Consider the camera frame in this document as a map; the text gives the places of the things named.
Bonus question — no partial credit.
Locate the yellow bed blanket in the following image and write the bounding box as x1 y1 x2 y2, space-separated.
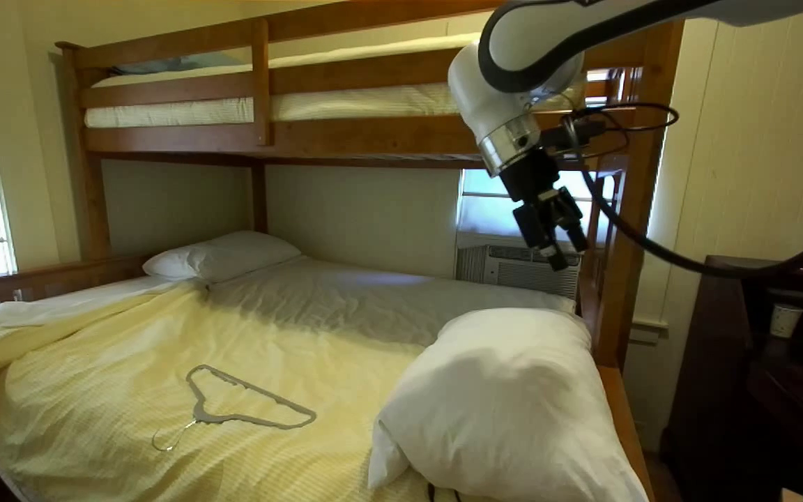
0 275 465 502

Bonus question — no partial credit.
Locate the white window air conditioner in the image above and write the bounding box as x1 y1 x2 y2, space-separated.
454 242 591 302

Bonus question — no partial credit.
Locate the small white pillow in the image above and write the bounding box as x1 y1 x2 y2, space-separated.
140 228 304 283

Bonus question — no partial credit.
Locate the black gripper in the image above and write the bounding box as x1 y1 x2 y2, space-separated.
497 145 591 272

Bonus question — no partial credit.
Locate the wooden bunk bed frame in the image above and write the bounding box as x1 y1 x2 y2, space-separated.
0 0 690 502

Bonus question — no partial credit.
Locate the dark wooden dresser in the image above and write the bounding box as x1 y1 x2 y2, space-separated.
658 253 803 502

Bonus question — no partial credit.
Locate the white bunk mattress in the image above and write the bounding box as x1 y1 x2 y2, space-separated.
81 80 465 130

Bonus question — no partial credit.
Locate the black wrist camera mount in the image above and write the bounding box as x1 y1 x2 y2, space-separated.
538 115 619 158

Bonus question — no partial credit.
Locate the wire clothes hanger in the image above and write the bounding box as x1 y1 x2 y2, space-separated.
147 362 320 456

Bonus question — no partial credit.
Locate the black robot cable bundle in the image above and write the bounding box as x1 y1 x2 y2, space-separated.
564 0 803 282

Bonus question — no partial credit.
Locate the large white pillow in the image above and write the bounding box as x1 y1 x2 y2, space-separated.
362 304 653 502

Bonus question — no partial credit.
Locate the white bed sheet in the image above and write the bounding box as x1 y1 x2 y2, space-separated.
198 253 580 348

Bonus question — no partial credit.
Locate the window behind bunk bed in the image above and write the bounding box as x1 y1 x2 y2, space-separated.
454 165 619 244

